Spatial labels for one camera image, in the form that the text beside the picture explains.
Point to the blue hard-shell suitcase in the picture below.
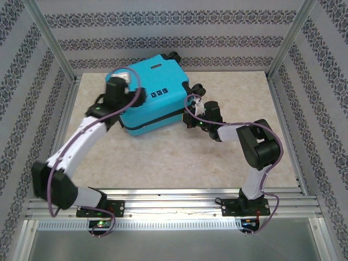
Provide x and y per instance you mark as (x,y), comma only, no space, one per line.
(163,81)

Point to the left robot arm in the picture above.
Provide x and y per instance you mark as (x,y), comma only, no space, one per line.
(81,141)

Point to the perforated metal strip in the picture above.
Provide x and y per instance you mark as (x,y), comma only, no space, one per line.
(163,225)

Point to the small circuit board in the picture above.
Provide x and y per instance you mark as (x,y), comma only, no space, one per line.
(250,223)
(100,224)

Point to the grey metal sheet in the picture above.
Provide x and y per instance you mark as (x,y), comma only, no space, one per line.
(174,247)

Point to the aluminium side rail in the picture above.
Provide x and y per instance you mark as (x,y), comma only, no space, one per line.
(300,179)
(65,114)

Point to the aluminium cross rail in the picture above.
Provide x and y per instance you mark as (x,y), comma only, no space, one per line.
(174,202)

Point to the aluminium frame post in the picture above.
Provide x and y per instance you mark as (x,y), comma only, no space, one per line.
(291,40)
(53,40)

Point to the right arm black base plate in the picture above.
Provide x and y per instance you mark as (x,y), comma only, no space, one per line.
(231,209)

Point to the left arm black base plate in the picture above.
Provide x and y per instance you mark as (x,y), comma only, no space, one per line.
(119,208)

